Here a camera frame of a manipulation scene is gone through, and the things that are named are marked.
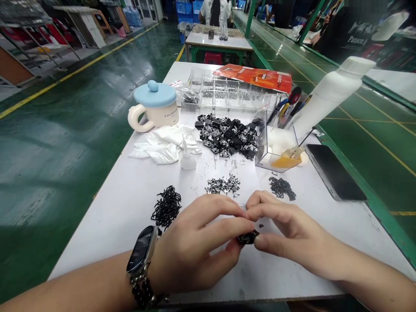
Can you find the beige wooden table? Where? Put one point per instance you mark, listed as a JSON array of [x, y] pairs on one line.
[[87, 26]]

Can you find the blue water jugs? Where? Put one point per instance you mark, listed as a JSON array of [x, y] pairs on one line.
[[133, 16]]

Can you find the cream mug with blue lid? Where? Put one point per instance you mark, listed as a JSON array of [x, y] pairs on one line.
[[156, 110]]

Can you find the person's right hand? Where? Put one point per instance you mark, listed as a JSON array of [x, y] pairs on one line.
[[299, 240]]

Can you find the red plastic stool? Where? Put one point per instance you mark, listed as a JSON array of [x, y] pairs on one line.
[[213, 58]]

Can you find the black smartphone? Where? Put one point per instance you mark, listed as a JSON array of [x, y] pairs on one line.
[[334, 172]]

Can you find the small white glue bottle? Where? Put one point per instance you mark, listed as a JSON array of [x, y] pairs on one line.
[[188, 159]]

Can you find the green conveyor line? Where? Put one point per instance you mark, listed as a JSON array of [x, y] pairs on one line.
[[292, 52]]

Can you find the clear compartment organizer box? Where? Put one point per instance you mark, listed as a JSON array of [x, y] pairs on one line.
[[224, 94]]

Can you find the clear acrylic tool holder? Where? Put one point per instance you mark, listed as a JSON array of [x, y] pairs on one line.
[[276, 146]]

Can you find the stack of blue crates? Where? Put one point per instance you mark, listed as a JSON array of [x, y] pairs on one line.
[[188, 9]]

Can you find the white cloth gloves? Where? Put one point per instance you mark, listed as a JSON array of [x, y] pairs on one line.
[[162, 143]]

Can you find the orange printed packet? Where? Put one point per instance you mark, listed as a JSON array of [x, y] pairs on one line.
[[260, 79]]

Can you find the pile of small silver clips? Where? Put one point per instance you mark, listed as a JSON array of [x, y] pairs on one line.
[[221, 187]]

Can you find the pile of black metal buckles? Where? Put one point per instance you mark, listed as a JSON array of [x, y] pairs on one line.
[[227, 133]]

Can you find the small black clip part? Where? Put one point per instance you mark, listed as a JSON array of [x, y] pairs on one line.
[[248, 238]]

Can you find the white work table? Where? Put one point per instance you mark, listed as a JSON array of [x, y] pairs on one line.
[[221, 42]]

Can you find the metal storage rack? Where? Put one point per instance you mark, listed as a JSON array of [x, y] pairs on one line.
[[26, 32]]

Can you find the clear bag of small parts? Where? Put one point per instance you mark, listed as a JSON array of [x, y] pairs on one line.
[[190, 97]]

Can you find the person's left hand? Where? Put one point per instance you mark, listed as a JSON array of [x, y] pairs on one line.
[[188, 247]]

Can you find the tall white plastic bottle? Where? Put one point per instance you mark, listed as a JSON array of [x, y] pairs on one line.
[[331, 94]]

